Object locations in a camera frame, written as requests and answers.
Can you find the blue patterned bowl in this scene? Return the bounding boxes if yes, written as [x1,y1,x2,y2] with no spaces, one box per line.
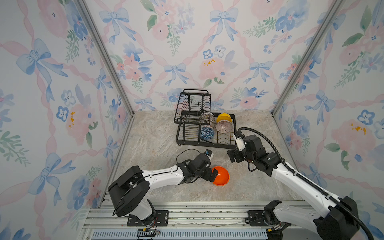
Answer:
[200,126,215,141]

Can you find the pink patterned bowl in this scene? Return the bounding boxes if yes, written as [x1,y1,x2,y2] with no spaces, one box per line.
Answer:
[216,120,233,134]

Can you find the yellow bowl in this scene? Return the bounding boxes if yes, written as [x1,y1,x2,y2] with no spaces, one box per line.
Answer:
[217,113,233,123]

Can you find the white red patterned bowl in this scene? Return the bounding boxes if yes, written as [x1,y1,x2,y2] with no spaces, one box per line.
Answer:
[200,112,215,124]

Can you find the orange dotted patterned bowl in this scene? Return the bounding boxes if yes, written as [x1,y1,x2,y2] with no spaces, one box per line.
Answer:
[206,120,215,129]

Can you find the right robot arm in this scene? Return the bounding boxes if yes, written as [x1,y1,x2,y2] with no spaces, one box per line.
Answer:
[227,134,362,240]

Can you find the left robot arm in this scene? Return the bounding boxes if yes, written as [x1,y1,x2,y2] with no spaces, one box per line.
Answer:
[108,150,218,226]

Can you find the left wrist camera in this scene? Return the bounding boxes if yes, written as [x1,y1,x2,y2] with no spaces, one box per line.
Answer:
[205,149,214,160]

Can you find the black wire dish rack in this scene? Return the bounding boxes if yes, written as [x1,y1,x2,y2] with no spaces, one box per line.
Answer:
[174,89,237,149]

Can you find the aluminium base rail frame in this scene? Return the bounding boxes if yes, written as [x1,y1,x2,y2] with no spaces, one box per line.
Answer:
[78,196,269,240]

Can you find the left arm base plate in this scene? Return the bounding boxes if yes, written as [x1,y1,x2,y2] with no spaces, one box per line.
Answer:
[127,210,169,228]

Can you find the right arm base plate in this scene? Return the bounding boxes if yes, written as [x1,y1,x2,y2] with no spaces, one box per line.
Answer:
[245,210,286,228]

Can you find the black corrugated cable hose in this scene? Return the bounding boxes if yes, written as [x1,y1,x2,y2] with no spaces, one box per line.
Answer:
[236,127,375,240]

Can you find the left aluminium corner post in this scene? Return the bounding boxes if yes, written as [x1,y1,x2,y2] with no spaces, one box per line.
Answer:
[74,0,134,117]

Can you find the aluminium corner post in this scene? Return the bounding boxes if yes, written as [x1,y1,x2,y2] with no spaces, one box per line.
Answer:
[74,0,134,117]
[271,0,345,117]

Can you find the right aluminium corner post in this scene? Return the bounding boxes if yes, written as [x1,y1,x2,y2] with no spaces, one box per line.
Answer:
[271,0,345,117]

